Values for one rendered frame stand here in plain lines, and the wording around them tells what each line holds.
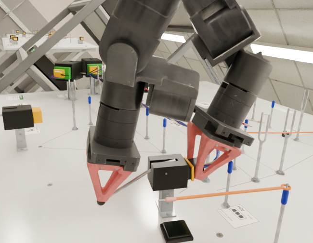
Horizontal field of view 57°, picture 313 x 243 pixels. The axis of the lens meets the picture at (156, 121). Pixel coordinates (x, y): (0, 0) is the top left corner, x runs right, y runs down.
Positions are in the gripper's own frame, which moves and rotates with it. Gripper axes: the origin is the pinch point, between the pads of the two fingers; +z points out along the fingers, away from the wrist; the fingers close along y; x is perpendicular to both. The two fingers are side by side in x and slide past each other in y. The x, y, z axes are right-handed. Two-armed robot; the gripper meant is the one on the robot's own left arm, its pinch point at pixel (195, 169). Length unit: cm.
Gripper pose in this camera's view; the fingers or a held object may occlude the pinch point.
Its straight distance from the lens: 48.4
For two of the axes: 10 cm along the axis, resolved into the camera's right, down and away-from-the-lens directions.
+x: -8.7, -3.3, -3.7
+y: -2.6, -3.4, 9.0
